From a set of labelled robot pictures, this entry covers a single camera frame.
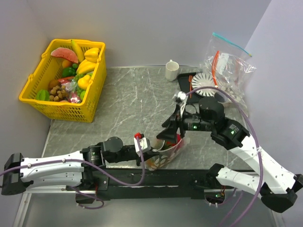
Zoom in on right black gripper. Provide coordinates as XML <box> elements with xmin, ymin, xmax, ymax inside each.
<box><xmin>156</xmin><ymin>103</ymin><xmax>214</xmax><ymax>143</ymax></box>

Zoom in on red toy apple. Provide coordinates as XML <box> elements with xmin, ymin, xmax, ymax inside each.
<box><xmin>164</xmin><ymin>134</ymin><xmax>184</xmax><ymax>149</ymax></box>

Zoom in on polka dot zip bag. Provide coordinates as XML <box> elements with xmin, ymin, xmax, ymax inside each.
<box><xmin>145</xmin><ymin>134</ymin><xmax>190</xmax><ymax>171</ymax></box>

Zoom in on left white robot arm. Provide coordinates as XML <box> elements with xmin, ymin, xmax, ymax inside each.
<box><xmin>0</xmin><ymin>137</ymin><xmax>159</xmax><ymax>195</ymax></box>

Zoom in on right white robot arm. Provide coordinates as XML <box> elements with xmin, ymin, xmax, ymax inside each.
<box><xmin>156</xmin><ymin>97</ymin><xmax>303</xmax><ymax>213</ymax></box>

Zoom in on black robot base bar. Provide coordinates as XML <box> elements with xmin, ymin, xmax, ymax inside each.
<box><xmin>76</xmin><ymin>169</ymin><xmax>225</xmax><ymax>201</ymax></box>

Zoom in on clear zip bag blue seal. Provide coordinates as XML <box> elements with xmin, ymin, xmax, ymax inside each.
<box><xmin>204</xmin><ymin>33</ymin><xmax>256</xmax><ymax>80</ymax></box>

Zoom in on clear zip bag orange seal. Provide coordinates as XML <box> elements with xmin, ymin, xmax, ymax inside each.
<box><xmin>201</xmin><ymin>51</ymin><xmax>255</xmax><ymax>116</ymax></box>

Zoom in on black plastic tray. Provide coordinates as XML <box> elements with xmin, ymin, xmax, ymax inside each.
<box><xmin>177</xmin><ymin>72</ymin><xmax>202</xmax><ymax>104</ymax></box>

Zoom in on striped white plate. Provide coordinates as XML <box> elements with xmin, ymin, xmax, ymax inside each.
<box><xmin>191</xmin><ymin>72</ymin><xmax>216</xmax><ymax>97</ymax></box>

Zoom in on beige paper cup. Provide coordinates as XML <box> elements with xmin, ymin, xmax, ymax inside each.
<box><xmin>214</xmin><ymin>92</ymin><xmax>226</xmax><ymax>103</ymax></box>

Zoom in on white ceramic mug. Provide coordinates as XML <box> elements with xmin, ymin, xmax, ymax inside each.
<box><xmin>165</xmin><ymin>60</ymin><xmax>179</xmax><ymax>82</ymax></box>

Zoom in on green toy apple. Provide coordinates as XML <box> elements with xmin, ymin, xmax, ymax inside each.
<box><xmin>80</xmin><ymin>90</ymin><xmax>86</xmax><ymax>101</ymax></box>

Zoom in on yellow toy lemon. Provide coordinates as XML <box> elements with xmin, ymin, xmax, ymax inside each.
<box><xmin>78</xmin><ymin>74</ymin><xmax>92</xmax><ymax>90</ymax></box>

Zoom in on green toy grapes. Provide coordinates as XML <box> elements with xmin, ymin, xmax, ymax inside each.
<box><xmin>72</xmin><ymin>74</ymin><xmax>84</xmax><ymax>96</ymax></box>

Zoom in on yellow toy banana bunch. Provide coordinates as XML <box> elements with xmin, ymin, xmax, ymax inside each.
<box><xmin>76</xmin><ymin>60</ymin><xmax>97</xmax><ymax>74</ymax></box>

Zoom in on yellow toy bell pepper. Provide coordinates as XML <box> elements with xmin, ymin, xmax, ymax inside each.
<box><xmin>84</xmin><ymin>47</ymin><xmax>100</xmax><ymax>63</ymax></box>

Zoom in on brown toy longan bunch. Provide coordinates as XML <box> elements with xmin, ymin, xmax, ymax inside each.
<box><xmin>48</xmin><ymin>79</ymin><xmax>68</xmax><ymax>102</ymax></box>

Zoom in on green toy bell pepper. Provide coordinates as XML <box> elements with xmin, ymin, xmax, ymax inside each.
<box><xmin>62</xmin><ymin>67</ymin><xmax>76</xmax><ymax>78</ymax></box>

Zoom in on green toy starfruit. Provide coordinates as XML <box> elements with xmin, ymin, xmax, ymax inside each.
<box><xmin>35</xmin><ymin>89</ymin><xmax>50</xmax><ymax>101</ymax></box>

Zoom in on orange toy peach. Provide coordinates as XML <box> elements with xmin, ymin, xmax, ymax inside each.
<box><xmin>62</xmin><ymin>60</ymin><xmax>73</xmax><ymax>69</ymax></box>

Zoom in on toy watermelon slice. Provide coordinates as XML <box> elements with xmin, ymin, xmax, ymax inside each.
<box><xmin>51</xmin><ymin>47</ymin><xmax>79</xmax><ymax>63</ymax></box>

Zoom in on yellow plastic basket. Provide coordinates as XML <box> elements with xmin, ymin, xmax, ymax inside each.
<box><xmin>19</xmin><ymin>39</ymin><xmax>107</xmax><ymax>122</ymax></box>

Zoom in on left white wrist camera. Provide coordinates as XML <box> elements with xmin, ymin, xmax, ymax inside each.
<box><xmin>134</xmin><ymin>133</ymin><xmax>151</xmax><ymax>155</ymax></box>

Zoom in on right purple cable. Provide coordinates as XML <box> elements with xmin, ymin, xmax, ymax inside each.
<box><xmin>186</xmin><ymin>86</ymin><xmax>264</xmax><ymax>227</ymax></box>

